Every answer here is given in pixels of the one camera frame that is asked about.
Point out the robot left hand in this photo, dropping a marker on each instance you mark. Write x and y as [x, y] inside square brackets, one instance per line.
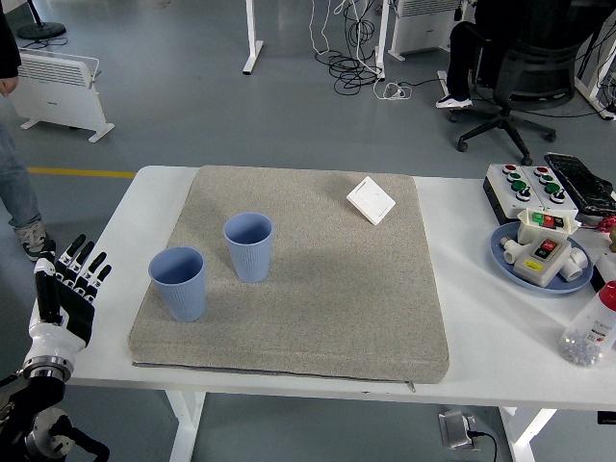
[53, 341]

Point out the person's hand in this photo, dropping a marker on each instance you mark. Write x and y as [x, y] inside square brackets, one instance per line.
[7, 86]

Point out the blue ribbed plastic cup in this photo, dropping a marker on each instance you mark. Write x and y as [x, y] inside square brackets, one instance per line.
[250, 262]
[180, 298]

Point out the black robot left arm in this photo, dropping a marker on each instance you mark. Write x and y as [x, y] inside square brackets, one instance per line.
[29, 399]

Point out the white panel heater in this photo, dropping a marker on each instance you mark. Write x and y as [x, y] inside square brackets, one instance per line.
[423, 29]
[58, 101]

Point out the black round stand base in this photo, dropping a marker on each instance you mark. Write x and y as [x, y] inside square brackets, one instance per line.
[43, 31]

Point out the standing person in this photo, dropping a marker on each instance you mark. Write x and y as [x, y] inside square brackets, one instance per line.
[14, 192]

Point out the white desk leg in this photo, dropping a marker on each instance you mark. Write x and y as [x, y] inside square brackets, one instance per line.
[381, 43]
[251, 48]

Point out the grey-brown cushion mat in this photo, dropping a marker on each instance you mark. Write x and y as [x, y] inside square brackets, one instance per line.
[313, 289]

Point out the grey metal foot pedal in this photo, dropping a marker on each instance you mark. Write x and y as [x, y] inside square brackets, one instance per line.
[454, 428]

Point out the white table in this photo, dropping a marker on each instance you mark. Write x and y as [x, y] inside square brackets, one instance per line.
[481, 337]

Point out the seated person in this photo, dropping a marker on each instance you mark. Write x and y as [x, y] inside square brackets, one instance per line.
[462, 58]

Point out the small white pipe fitting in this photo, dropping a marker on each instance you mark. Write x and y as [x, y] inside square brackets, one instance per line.
[511, 251]

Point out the white three-button control box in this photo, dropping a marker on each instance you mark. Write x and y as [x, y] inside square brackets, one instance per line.
[507, 192]

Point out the blue round plate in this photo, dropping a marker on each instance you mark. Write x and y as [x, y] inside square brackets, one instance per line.
[539, 289]

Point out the white four-button control box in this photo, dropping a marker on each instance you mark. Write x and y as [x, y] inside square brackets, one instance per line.
[539, 185]

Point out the large white pipe fitting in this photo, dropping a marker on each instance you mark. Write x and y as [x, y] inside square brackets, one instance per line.
[577, 262]

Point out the black office chair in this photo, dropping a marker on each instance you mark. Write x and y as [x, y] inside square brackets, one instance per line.
[539, 72]

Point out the clear red-capped bottle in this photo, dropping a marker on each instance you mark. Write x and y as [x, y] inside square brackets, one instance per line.
[589, 332]

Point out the black marbled tray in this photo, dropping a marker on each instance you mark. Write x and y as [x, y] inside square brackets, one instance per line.
[582, 183]

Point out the black table control panel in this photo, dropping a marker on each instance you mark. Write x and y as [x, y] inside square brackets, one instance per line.
[607, 418]

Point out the red shiny object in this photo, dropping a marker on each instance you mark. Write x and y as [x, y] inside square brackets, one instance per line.
[608, 225]

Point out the brown small object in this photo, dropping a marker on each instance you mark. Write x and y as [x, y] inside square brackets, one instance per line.
[613, 240]

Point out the white wall switch plate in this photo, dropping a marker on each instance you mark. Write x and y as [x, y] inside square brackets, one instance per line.
[370, 199]

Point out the beige red-rocker switch box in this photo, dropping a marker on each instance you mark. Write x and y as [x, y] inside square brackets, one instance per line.
[534, 269]

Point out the white green-red push-button switch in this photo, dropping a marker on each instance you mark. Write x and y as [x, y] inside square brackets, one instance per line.
[529, 231]

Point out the white desk frame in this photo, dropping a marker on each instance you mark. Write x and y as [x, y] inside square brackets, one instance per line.
[589, 86]

